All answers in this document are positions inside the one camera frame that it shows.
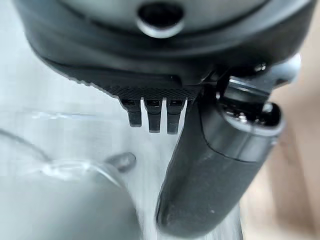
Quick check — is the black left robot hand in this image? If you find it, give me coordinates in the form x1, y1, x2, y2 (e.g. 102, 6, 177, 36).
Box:
12, 0, 318, 239

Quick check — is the small grey oblong knob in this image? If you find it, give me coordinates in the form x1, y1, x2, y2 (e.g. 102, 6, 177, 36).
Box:
105, 151, 138, 174

